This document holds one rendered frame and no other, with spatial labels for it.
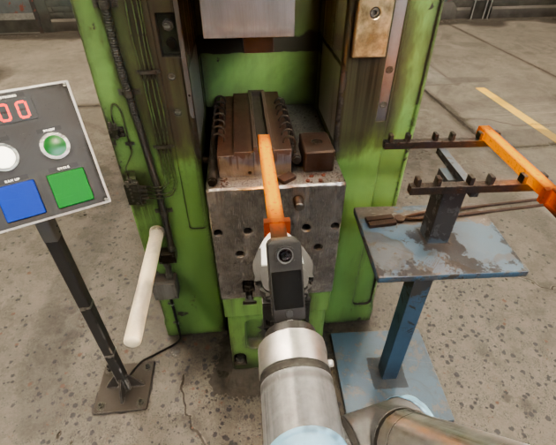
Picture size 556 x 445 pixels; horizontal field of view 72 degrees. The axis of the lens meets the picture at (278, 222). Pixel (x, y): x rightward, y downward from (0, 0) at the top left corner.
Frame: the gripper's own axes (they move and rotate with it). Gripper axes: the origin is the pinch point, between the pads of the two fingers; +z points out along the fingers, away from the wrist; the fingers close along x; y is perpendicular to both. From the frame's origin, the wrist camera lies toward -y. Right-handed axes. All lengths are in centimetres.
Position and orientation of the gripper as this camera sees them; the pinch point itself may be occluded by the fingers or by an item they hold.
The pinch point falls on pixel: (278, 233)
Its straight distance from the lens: 65.7
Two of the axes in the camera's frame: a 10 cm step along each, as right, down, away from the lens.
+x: 10.0, -0.6, 0.7
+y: 0.0, 7.6, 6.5
